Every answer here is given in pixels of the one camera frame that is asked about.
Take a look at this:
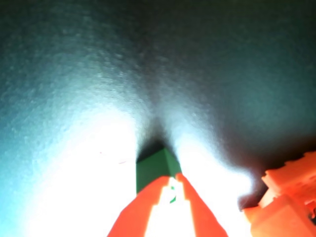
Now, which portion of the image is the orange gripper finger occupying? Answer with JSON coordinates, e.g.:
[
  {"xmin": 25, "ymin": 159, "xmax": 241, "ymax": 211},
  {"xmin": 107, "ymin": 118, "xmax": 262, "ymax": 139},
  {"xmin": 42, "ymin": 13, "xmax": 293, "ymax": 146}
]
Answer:
[
  {"xmin": 106, "ymin": 175, "xmax": 171, "ymax": 237},
  {"xmin": 175, "ymin": 173, "xmax": 230, "ymax": 237}
]

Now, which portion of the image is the green cube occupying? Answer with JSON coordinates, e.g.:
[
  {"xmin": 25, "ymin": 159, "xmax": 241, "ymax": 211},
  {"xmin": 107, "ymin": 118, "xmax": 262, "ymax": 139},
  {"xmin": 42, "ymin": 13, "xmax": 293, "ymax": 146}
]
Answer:
[{"xmin": 135, "ymin": 147, "xmax": 183, "ymax": 204}]

